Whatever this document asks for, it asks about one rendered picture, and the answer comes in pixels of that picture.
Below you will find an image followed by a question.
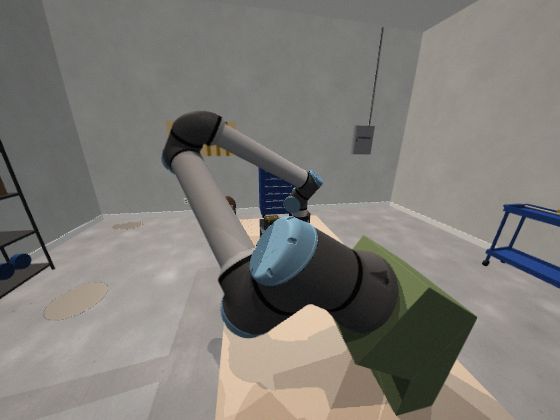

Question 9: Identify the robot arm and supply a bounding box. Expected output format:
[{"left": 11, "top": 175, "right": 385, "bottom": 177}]
[{"left": 161, "top": 111, "right": 398, "bottom": 338}]

